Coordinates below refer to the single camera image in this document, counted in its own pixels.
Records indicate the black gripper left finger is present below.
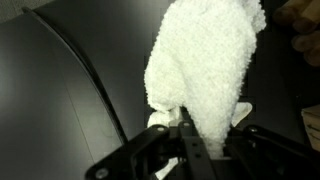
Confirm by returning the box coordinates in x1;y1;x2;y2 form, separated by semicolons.
85;124;172;180

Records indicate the large cardboard box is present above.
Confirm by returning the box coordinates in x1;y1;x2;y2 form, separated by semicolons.
301;105;320;151

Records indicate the white terry towel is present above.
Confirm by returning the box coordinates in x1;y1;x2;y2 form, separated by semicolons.
143;0;268;180

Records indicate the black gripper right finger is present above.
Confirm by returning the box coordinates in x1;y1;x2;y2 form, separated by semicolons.
229;125;320;180

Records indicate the brown plush toy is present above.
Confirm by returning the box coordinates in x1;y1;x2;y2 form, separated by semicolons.
273;0;320;68

